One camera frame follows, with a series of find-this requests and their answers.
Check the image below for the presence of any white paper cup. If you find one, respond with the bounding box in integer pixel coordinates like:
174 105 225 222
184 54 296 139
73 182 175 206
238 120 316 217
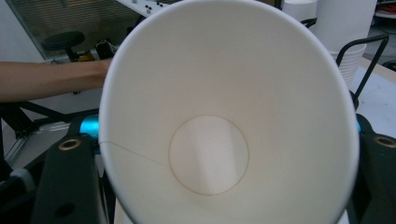
98 0 361 224

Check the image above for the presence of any tall stack of white cups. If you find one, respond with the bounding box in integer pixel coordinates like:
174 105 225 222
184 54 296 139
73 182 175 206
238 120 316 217
313 0 378 88

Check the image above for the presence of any white shelf with black knobs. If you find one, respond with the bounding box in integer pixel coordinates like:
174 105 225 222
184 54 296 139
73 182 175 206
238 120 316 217
116 0 188 19

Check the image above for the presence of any black round stool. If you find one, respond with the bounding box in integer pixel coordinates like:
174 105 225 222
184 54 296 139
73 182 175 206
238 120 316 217
40 30 87 63

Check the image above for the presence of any black metal stand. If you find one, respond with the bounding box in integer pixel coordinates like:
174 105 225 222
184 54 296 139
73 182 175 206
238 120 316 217
0 101 101 139

